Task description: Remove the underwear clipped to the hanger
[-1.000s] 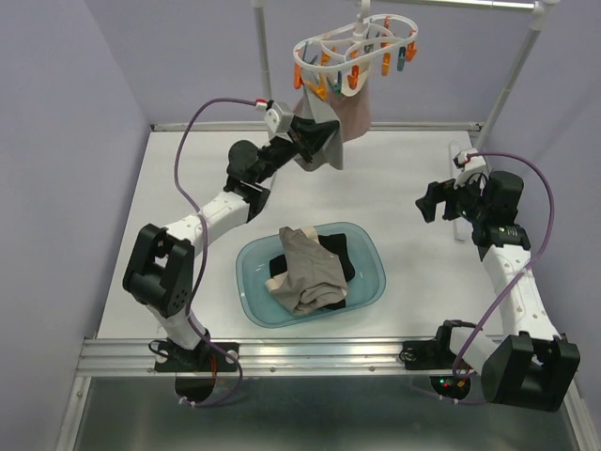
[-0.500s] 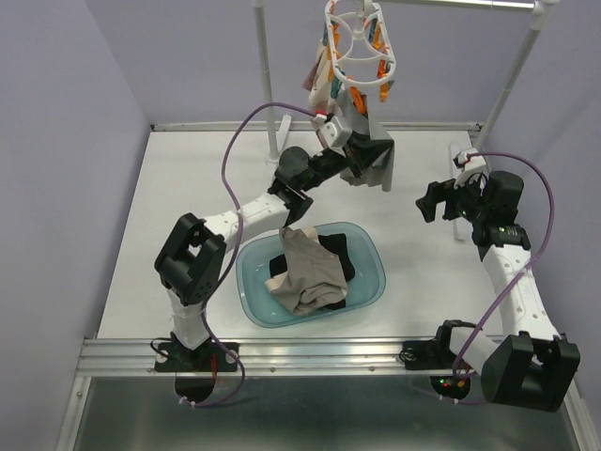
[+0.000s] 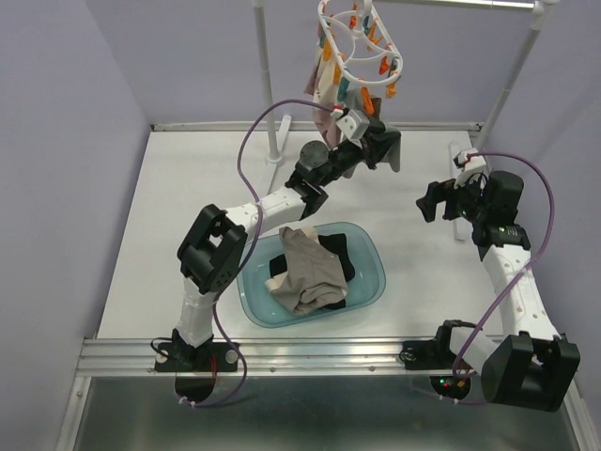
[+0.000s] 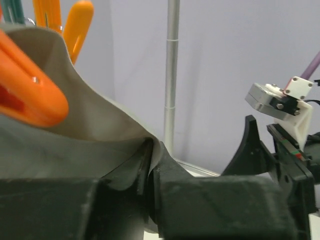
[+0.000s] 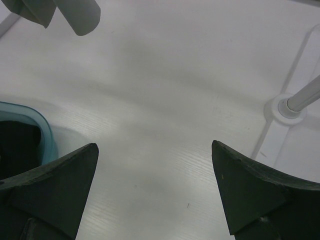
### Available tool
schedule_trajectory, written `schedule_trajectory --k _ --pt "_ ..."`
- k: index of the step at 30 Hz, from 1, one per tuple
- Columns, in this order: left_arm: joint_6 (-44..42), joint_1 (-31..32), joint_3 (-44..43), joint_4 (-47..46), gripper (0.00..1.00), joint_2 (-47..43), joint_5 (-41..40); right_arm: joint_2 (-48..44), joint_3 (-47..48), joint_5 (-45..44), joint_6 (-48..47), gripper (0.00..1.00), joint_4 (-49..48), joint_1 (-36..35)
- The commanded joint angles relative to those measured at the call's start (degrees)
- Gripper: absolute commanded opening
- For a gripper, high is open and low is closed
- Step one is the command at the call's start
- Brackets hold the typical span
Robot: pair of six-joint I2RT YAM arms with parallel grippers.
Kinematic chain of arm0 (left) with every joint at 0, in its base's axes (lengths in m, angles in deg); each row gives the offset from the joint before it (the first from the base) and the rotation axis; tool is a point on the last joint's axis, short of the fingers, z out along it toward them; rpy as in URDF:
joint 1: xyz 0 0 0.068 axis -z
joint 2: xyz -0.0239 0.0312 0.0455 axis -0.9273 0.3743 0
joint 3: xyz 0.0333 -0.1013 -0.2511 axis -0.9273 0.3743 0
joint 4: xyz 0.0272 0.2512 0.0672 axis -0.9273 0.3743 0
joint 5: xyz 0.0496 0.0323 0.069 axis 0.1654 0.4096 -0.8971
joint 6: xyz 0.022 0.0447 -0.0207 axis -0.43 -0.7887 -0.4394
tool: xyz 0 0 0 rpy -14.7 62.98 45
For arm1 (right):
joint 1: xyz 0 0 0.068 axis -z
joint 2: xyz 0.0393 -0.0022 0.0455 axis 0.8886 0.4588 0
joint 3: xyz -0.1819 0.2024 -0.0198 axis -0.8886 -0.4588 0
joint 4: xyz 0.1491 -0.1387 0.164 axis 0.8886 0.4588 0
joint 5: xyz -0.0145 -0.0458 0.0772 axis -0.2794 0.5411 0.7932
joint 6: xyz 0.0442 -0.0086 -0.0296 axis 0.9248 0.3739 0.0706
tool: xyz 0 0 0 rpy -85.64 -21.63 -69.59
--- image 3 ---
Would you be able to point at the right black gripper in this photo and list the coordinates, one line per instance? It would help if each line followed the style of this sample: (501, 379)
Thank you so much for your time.
(449, 201)

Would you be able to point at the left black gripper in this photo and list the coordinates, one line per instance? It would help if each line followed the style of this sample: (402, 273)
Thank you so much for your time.
(376, 142)

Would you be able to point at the dark grey underwear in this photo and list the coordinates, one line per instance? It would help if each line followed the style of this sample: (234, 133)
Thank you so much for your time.
(354, 101)

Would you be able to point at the black underwear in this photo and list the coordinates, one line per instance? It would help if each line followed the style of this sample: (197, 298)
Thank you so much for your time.
(338, 249)

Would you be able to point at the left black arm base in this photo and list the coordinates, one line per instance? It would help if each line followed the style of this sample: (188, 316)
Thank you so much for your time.
(196, 369)

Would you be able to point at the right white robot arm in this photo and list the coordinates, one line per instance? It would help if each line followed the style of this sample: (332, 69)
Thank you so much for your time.
(518, 354)

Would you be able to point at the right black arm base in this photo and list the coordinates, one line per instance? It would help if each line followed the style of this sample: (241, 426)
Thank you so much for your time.
(431, 355)

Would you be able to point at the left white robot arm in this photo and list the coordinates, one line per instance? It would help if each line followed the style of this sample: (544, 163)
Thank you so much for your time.
(211, 252)

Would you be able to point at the pink underwear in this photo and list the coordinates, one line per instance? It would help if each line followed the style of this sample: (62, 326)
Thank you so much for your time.
(323, 90)

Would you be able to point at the white clip hanger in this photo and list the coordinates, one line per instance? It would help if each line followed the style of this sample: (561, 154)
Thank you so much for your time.
(361, 47)

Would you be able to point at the white drying rack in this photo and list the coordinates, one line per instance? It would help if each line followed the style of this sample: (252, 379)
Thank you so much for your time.
(384, 210)

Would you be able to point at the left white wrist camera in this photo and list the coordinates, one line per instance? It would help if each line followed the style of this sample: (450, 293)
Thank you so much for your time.
(352, 123)

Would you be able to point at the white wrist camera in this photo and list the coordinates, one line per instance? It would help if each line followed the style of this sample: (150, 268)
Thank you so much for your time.
(468, 162)
(352, 123)

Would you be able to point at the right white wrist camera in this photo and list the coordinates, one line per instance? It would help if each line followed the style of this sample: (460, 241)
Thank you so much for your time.
(468, 162)

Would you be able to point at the aluminium mounting rail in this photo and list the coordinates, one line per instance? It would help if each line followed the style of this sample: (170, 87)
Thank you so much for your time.
(265, 357)

